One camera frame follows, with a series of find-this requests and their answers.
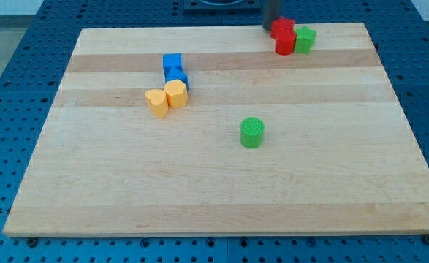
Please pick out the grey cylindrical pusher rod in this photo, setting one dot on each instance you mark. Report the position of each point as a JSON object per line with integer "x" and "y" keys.
{"x": 271, "y": 13}

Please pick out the green cylinder block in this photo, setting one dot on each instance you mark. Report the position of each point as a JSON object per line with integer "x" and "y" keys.
{"x": 251, "y": 132}

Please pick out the red star block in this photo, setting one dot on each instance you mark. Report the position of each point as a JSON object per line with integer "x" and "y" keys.
{"x": 282, "y": 26}

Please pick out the light wooden board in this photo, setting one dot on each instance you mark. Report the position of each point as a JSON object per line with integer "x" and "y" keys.
{"x": 338, "y": 155}

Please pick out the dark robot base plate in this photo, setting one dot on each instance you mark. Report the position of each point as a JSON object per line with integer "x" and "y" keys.
{"x": 198, "y": 6}

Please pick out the yellow heart block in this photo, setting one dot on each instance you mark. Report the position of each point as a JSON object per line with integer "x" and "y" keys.
{"x": 157, "y": 102}

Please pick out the yellow hexagon block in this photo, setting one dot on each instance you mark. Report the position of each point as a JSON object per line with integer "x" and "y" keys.
{"x": 177, "y": 93}

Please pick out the red rounded block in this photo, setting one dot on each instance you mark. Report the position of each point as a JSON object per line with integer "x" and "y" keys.
{"x": 285, "y": 42}

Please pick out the green star block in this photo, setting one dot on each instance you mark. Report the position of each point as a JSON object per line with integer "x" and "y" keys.
{"x": 305, "y": 38}

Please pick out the blue angular block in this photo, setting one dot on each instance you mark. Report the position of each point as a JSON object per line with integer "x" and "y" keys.
{"x": 177, "y": 74}

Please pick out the blue cube block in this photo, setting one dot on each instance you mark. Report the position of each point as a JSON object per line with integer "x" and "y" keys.
{"x": 170, "y": 60}

